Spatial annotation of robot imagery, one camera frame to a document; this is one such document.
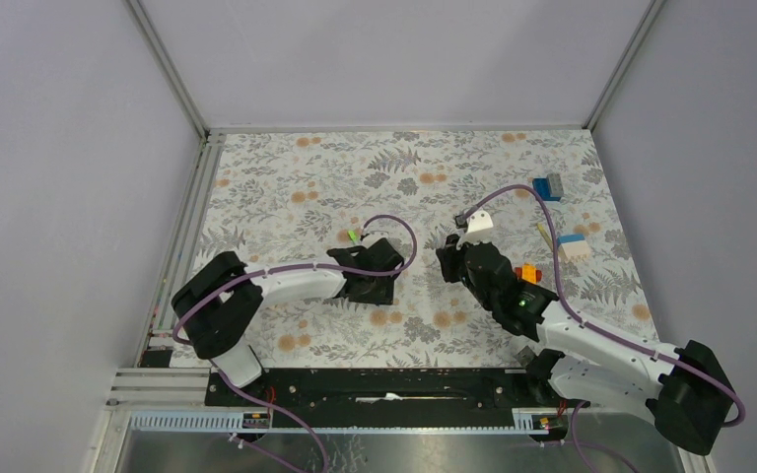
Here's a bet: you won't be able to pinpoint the white slotted cable duct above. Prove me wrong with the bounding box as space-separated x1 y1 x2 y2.
128 409 551 437

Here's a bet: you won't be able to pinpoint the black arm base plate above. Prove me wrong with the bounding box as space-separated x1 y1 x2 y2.
205 369 578 429

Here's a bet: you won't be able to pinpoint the blue white eraser block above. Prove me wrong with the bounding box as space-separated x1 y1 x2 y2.
556 234 592 262

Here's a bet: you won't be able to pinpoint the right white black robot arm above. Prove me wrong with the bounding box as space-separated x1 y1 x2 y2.
436 235 737 456

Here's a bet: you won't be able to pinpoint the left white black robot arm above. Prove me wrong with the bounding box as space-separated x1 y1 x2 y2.
171 237 406 405

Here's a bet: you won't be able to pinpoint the blue grey toy blocks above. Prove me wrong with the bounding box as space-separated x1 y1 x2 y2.
532 172 564 202

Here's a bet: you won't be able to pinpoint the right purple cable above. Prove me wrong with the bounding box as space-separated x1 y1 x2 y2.
469 183 747 473

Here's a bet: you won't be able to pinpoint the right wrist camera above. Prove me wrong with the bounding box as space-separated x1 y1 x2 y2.
455 209 494 248

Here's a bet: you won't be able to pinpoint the floral patterned table mat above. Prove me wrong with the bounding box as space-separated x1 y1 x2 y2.
191 130 657 368

